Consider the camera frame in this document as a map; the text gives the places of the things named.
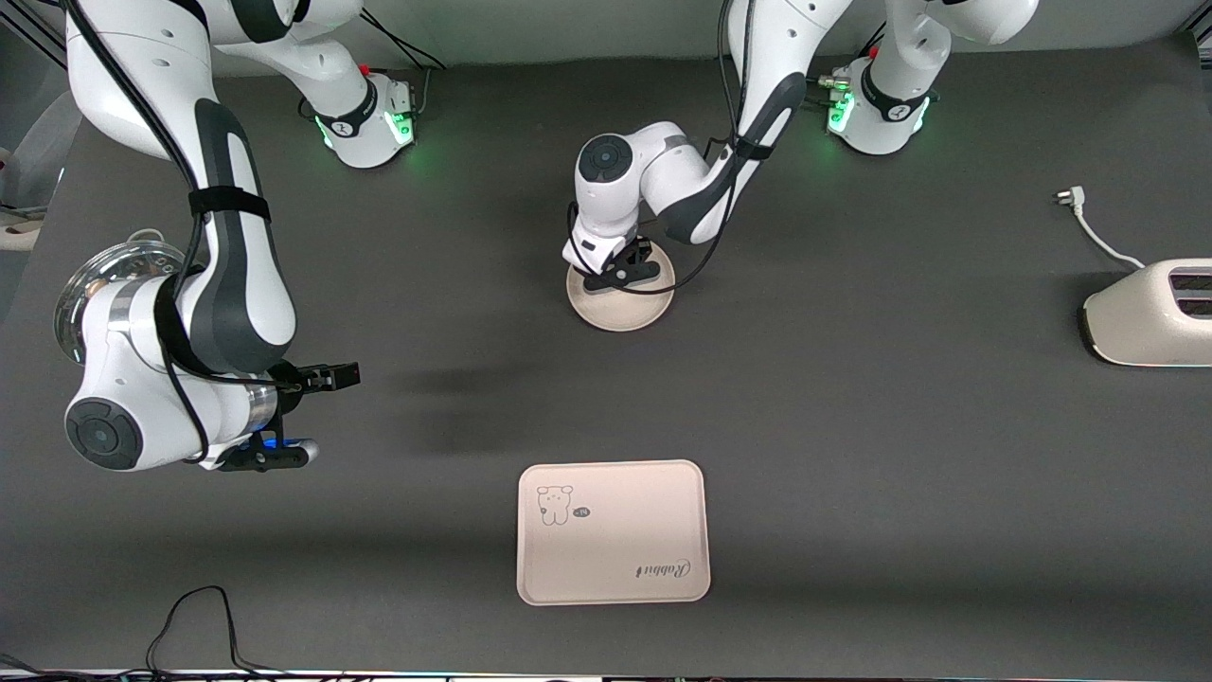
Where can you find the round beige plate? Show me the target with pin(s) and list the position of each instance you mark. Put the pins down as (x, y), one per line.
(620, 313)

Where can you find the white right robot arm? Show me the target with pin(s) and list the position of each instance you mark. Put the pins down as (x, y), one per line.
(237, 284)

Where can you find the beige rabbit print tray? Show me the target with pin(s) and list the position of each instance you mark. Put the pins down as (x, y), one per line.
(615, 540)

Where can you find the dark grey table mat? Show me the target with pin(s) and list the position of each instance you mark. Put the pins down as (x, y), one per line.
(852, 426)

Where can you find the grey translucent cover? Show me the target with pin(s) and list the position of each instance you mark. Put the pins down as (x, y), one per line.
(43, 152)

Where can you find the cream white toaster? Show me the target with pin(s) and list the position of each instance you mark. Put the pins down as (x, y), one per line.
(1146, 317)

